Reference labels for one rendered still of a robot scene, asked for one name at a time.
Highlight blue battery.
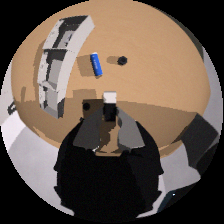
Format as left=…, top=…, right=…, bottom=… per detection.
left=90, top=52, right=103, bottom=76

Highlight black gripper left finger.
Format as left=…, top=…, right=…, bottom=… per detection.
left=53, top=106, right=105, bottom=171

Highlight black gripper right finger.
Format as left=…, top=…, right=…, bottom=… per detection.
left=116, top=106, right=164, bottom=176

